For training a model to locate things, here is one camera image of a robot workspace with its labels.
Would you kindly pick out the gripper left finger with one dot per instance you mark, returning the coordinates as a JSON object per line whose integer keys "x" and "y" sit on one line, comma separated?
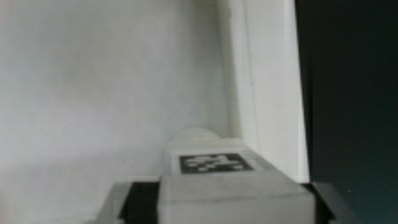
{"x": 131, "y": 204}

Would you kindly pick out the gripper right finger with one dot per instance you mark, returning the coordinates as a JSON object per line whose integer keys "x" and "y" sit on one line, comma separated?
{"x": 335, "y": 212}

